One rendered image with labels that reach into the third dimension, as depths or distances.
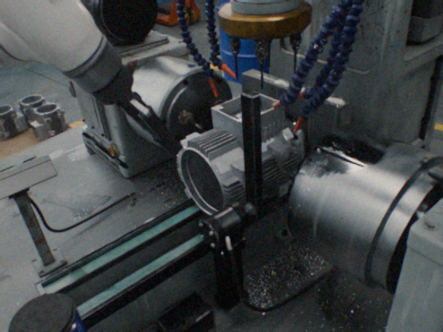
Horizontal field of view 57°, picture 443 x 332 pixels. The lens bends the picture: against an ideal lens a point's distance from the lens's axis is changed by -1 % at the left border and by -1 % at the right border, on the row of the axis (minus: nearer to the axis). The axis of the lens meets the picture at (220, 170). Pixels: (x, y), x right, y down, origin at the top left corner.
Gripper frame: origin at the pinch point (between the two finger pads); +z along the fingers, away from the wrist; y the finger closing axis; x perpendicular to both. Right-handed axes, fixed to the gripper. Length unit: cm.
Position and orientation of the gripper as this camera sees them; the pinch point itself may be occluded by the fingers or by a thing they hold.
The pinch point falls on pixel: (168, 141)
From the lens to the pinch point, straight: 85.7
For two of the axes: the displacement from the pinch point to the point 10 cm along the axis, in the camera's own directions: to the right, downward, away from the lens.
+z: 4.5, 5.1, 7.3
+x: -6.3, 7.6, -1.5
